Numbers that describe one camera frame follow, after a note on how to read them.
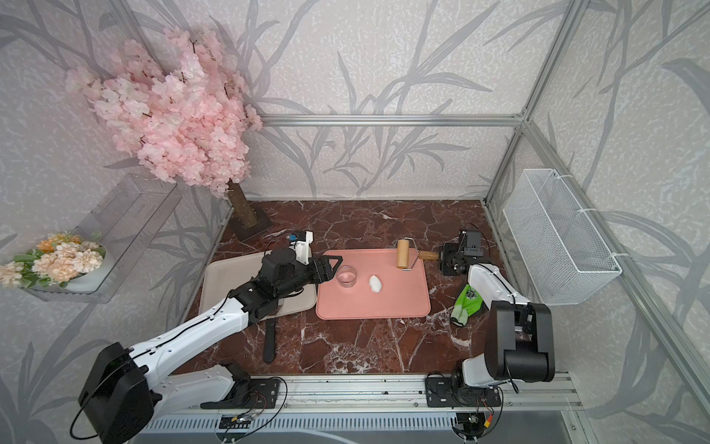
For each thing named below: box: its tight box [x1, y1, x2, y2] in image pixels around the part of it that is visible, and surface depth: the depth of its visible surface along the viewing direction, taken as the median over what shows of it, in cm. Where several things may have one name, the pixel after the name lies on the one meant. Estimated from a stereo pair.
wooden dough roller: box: [396, 236, 440, 272], surface depth 93 cm
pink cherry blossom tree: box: [65, 27, 263, 232], surface depth 69 cm
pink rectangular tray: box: [316, 247, 431, 321], surface depth 94 cm
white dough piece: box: [368, 274, 383, 294], surface depth 95 cm
